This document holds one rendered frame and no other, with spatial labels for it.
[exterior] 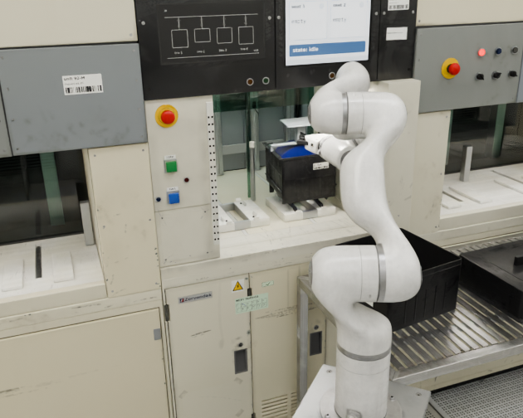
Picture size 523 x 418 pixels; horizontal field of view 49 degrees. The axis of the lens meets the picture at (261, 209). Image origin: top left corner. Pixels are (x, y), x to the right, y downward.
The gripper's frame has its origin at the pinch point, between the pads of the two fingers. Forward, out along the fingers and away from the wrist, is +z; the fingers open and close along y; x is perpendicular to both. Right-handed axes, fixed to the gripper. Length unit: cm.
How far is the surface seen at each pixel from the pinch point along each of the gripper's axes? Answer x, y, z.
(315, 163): -11.4, 3.0, 2.9
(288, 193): -21.9, -7.4, 3.6
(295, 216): -30.9, -4.8, 2.7
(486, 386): -120, 81, -12
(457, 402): -120, 62, -17
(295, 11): 42.7, -12.3, -17.4
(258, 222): -31.1, -19.6, 1.9
